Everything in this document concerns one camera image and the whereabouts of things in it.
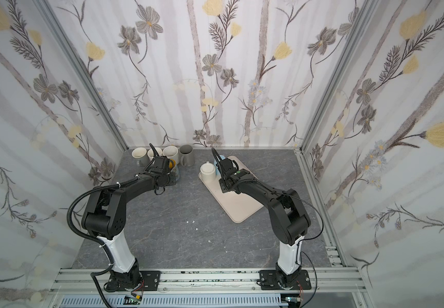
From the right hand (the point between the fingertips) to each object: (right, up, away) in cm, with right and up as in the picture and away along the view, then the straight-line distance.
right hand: (230, 179), depth 92 cm
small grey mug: (-50, +12, +12) cm, 53 cm away
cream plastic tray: (+2, -14, +4) cm, 14 cm away
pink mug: (-36, +13, -8) cm, 39 cm away
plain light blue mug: (-6, +5, -16) cm, 17 cm away
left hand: (-30, +1, +8) cm, 31 cm away
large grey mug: (-24, +13, +14) cm, 30 cm away
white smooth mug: (-11, +3, +9) cm, 15 cm away
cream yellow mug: (-34, +15, +18) cm, 42 cm away
